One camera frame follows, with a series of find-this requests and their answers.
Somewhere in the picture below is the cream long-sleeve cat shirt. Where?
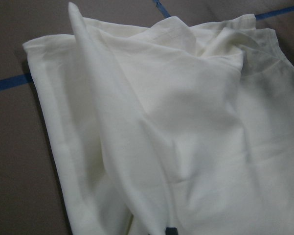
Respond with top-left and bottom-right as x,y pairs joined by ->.
23,3 -> 294,235

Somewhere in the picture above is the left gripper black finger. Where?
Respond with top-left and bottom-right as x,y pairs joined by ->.
165,227 -> 178,235

